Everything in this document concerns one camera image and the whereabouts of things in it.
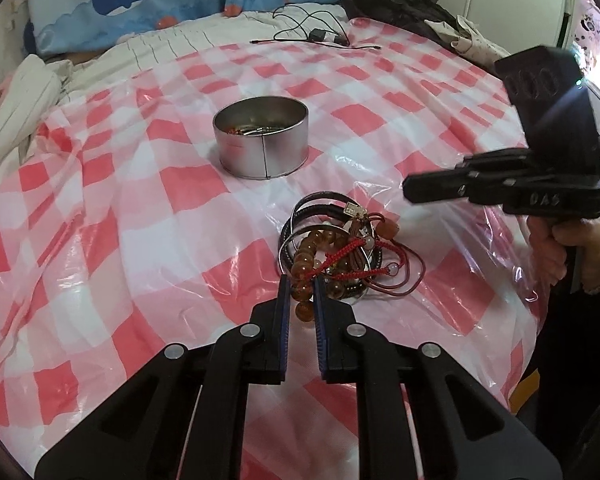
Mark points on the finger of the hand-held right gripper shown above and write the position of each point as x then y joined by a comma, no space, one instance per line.
495,157
445,187

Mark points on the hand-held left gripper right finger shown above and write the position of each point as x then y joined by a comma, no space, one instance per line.
321,330

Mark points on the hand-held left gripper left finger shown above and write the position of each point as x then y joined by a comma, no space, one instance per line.
281,330

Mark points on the silver bangle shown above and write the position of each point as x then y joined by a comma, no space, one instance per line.
286,245

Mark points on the round metal tin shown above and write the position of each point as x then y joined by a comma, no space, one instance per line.
260,152

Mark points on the person's right forearm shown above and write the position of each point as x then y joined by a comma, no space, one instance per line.
580,385

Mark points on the person's right hand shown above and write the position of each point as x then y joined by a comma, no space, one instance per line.
555,245

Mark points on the white patterned cloth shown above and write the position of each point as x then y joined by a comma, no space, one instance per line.
475,42

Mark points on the pink checkered plastic tablecloth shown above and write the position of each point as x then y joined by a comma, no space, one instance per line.
130,240

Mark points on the black garment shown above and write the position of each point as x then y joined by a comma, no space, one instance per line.
400,5

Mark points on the large whale print pillow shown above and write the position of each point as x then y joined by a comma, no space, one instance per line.
130,0

